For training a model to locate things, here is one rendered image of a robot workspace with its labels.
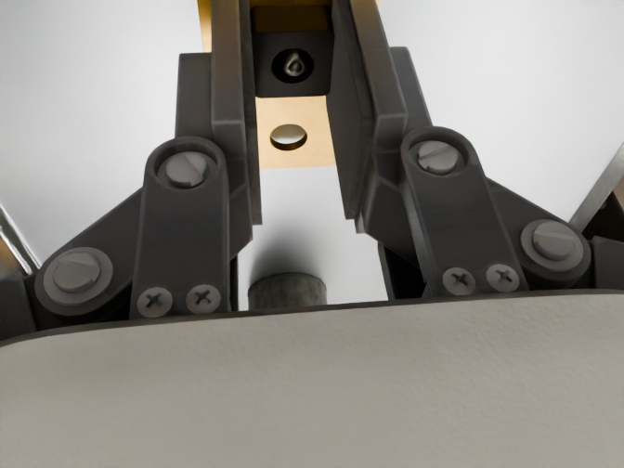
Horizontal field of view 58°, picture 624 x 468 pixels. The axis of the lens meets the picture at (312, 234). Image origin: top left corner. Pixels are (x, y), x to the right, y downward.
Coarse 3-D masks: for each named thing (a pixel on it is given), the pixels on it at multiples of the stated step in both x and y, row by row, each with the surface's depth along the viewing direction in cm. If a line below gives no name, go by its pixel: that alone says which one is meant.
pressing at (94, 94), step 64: (0, 0) 12; (64, 0) 12; (128, 0) 12; (192, 0) 12; (384, 0) 13; (448, 0) 13; (512, 0) 13; (576, 0) 13; (0, 64) 13; (64, 64) 13; (128, 64) 13; (448, 64) 14; (512, 64) 15; (576, 64) 15; (0, 128) 15; (64, 128) 15; (128, 128) 15; (512, 128) 16; (576, 128) 17; (0, 192) 16; (64, 192) 17; (128, 192) 17; (320, 192) 18; (576, 192) 19; (0, 256) 18; (256, 256) 21; (320, 256) 21
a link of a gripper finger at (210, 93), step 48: (240, 0) 11; (240, 48) 10; (192, 96) 10; (240, 96) 9; (240, 144) 9; (240, 192) 9; (96, 240) 8; (240, 240) 10; (48, 288) 8; (96, 288) 8
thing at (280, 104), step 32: (256, 0) 12; (288, 0) 12; (320, 0) 12; (256, 32) 11; (288, 32) 11; (320, 32) 11; (256, 64) 12; (320, 64) 12; (256, 96) 12; (288, 96) 13; (320, 96) 13; (320, 128) 15; (288, 160) 16; (320, 160) 16
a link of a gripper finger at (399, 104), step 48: (336, 0) 11; (336, 48) 11; (384, 48) 10; (336, 96) 12; (384, 96) 9; (336, 144) 12; (384, 144) 9; (384, 192) 9; (384, 240) 10; (528, 240) 8; (576, 240) 8
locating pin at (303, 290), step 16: (288, 272) 22; (256, 288) 22; (272, 288) 22; (288, 288) 21; (304, 288) 22; (320, 288) 22; (256, 304) 22; (272, 304) 21; (288, 304) 21; (304, 304) 21; (320, 304) 22
